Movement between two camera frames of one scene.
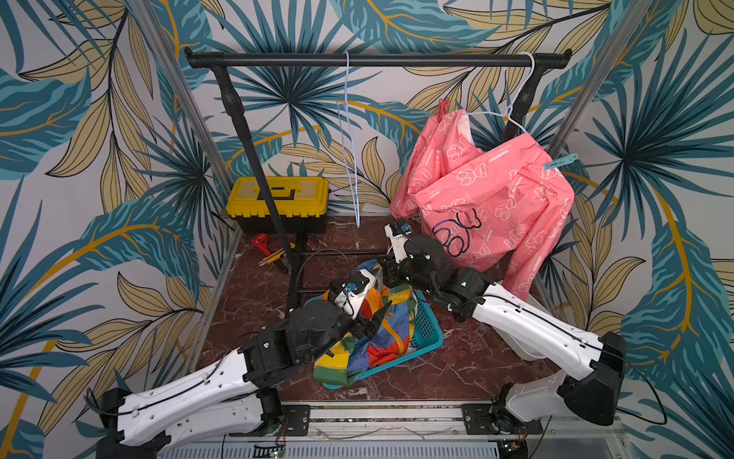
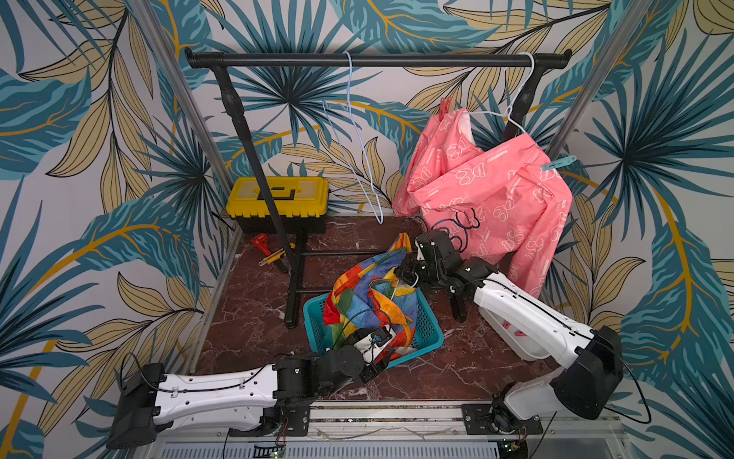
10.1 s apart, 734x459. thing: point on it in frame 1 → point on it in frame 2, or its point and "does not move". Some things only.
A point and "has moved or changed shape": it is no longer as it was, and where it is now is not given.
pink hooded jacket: [496, 208] does not move
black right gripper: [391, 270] → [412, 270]
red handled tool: [261, 240] does not move
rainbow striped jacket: [343, 360] has moved or changed shape
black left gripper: [370, 326] → [374, 369]
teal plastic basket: [429, 333] does not move
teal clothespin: [561, 161] does not move
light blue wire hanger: [344, 110] has moved or changed shape
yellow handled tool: [271, 257] does not move
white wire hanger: [507, 111] does not move
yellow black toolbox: [300, 204] does not move
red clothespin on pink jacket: [443, 105] does not move
